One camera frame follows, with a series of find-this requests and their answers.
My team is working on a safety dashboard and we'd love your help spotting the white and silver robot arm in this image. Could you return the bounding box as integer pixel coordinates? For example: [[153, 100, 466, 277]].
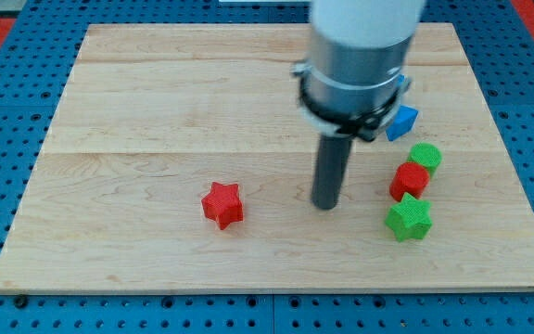
[[300, 0, 426, 125]]

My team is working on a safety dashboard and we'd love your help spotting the red star block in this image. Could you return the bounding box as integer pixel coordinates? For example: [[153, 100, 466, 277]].
[[201, 182, 244, 230]]

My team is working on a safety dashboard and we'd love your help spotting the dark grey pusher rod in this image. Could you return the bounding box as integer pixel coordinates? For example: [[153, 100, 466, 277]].
[[311, 135, 353, 210]]

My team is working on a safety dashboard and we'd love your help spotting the light wooden board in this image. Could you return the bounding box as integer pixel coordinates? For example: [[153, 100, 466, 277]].
[[0, 23, 534, 295]]

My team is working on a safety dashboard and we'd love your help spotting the red cylinder block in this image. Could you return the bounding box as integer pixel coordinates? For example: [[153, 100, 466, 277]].
[[389, 161, 430, 201]]

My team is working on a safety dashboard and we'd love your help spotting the blue cube block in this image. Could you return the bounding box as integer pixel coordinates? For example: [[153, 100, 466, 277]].
[[386, 105, 419, 141]]

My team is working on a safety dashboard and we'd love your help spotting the green star block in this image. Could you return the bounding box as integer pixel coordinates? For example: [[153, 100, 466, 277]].
[[385, 193, 433, 242]]

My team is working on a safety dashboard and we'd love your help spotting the green cylinder block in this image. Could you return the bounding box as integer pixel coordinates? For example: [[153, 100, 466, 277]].
[[407, 142, 443, 178]]

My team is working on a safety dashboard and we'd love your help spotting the black cable clamp ring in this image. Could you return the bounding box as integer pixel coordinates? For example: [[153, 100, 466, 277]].
[[290, 61, 412, 143]]

